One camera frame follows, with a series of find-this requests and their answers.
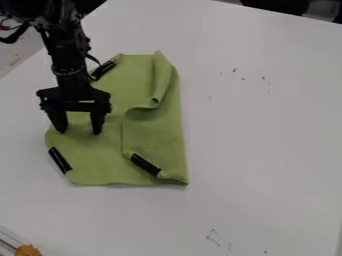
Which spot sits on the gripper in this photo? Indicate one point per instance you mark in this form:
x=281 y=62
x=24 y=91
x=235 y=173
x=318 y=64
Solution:
x=73 y=91

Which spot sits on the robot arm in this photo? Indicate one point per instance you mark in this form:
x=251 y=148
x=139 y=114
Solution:
x=62 y=33

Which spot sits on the green cloth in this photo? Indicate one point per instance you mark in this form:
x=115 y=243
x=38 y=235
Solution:
x=147 y=133

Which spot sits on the orange toy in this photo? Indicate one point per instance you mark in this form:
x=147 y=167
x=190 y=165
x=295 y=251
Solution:
x=27 y=250

